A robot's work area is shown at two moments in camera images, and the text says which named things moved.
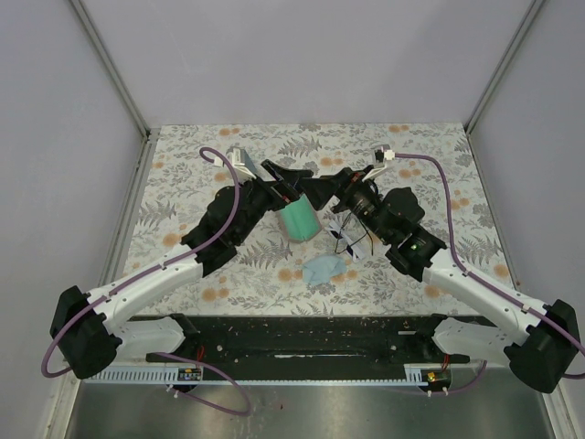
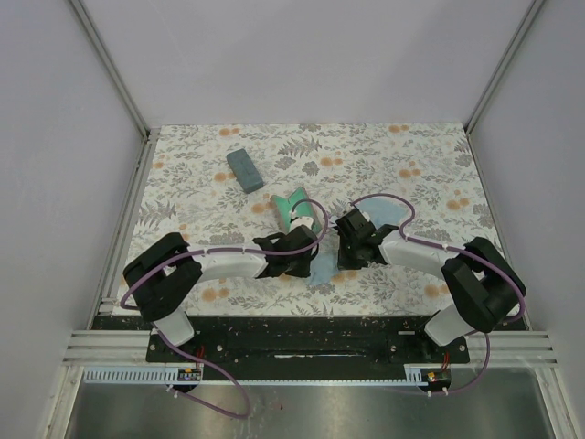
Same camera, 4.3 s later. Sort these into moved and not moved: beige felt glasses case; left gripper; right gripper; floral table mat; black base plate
Moved: right gripper; left gripper
Not moved: floral table mat; beige felt glasses case; black base plate
